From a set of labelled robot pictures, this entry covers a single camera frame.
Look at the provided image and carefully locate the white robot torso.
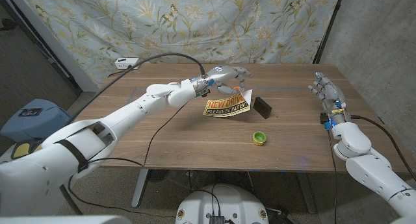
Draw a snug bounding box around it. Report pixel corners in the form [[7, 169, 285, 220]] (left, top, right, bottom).
[[175, 184, 270, 224]]

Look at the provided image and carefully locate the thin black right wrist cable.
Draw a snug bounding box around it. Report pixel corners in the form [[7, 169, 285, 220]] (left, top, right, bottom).
[[326, 129, 339, 224]]

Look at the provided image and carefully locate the black package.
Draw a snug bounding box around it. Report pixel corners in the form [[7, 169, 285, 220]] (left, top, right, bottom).
[[253, 96, 273, 120]]

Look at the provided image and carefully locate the black power box cable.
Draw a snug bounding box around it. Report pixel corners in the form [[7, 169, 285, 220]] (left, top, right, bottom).
[[108, 68, 131, 78]]

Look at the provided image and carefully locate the black torso cable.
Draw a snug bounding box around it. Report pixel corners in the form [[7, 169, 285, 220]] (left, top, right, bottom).
[[190, 184, 222, 217]]

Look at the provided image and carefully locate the grey metal table leg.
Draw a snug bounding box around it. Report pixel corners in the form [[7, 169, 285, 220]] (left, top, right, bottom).
[[131, 168, 150, 208], [295, 171, 318, 214]]

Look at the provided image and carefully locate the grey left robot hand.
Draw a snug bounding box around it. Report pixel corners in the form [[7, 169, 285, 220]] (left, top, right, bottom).
[[191, 65, 254, 97]]

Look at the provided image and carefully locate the thin black left wrist cable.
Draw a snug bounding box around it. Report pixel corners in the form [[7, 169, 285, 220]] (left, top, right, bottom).
[[68, 100, 196, 218]]

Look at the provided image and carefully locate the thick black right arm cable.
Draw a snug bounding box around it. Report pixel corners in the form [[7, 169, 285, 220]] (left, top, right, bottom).
[[350, 114, 416, 182]]

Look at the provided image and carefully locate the green plastic cup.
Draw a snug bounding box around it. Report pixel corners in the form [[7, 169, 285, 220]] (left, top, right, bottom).
[[252, 131, 267, 147]]

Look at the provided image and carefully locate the black yellow foot pedal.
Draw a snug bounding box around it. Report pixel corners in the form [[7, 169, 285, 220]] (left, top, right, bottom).
[[10, 140, 42, 160]]

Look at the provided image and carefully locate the floral backdrop cloth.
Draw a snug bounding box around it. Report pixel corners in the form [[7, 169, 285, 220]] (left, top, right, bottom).
[[18, 0, 343, 88]]

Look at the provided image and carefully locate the white power box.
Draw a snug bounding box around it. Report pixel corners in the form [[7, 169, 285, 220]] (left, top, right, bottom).
[[114, 57, 140, 70]]

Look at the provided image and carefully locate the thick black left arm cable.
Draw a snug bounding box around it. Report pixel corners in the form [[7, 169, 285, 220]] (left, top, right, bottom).
[[60, 52, 206, 216]]

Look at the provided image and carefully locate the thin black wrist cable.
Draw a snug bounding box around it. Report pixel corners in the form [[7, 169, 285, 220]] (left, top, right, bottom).
[[326, 129, 339, 224], [68, 100, 196, 218]]

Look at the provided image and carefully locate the black backdrop pole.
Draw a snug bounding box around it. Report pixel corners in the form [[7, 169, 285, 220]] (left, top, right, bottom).
[[312, 0, 346, 64]]

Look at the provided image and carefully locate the blue plastic bin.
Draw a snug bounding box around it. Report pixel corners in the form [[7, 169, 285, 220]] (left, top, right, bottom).
[[0, 98, 75, 143]]

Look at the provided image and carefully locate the yellow new driver bumper sticker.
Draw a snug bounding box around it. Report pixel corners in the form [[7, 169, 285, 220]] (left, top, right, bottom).
[[203, 91, 252, 118]]

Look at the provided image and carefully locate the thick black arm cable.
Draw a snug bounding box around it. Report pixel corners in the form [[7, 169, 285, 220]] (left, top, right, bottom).
[[350, 114, 416, 182], [60, 52, 206, 216]]

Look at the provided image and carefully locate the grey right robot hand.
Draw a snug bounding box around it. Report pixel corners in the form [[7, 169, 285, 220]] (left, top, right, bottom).
[[307, 71, 352, 126]]

